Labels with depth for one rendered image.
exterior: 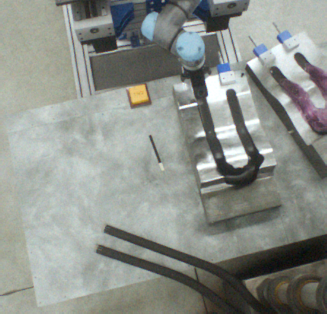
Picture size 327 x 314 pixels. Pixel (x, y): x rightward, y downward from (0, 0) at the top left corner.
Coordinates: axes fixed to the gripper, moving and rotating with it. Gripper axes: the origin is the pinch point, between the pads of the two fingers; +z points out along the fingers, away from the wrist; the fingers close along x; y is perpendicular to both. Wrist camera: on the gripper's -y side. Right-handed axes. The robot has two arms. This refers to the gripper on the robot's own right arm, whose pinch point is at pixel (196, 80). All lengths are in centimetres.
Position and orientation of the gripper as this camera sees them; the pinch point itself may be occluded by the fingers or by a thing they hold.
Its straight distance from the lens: 172.7
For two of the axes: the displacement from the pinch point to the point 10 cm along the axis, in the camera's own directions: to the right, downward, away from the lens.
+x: -9.6, 2.6, 0.8
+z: 1.0, 0.9, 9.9
